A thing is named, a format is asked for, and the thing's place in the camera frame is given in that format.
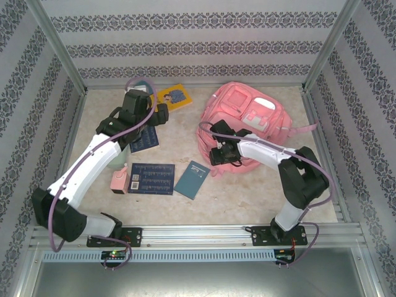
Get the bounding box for yellow illustrated book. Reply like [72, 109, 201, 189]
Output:
[151, 83, 193, 113]

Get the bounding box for navy blue printed booklet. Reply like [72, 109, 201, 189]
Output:
[129, 125, 160, 155]
[127, 163, 176, 196]

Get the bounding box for teal notebook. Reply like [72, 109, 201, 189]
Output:
[173, 160, 211, 201]

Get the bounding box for mint green pencil case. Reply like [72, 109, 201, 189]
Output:
[106, 145, 131, 170]

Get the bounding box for pink student backpack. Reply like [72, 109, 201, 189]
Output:
[195, 82, 318, 178]

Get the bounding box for pink square bottle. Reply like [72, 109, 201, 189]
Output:
[110, 163, 130, 195]

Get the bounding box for grey metal panel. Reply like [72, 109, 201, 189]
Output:
[30, 247, 380, 297]

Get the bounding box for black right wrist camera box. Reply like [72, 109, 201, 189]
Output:
[210, 120, 235, 139]

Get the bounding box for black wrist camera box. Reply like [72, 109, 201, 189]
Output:
[210, 120, 235, 139]
[122, 90, 152, 117]

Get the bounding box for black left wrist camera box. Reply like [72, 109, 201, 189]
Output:
[122, 90, 152, 117]

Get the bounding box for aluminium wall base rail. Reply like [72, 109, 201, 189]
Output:
[85, 82, 306, 91]

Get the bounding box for aluminium table edge rail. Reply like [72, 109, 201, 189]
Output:
[43, 89, 89, 225]
[301, 89, 352, 222]

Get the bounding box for aluminium mounting rail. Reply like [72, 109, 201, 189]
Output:
[29, 224, 363, 248]

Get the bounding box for slotted grey cable duct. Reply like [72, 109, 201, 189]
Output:
[41, 249, 276, 263]

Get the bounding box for aluminium frame post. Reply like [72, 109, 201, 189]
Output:
[301, 0, 361, 90]
[26, 0, 89, 93]

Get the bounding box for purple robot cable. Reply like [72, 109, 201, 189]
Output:
[197, 121, 338, 270]
[49, 77, 157, 272]

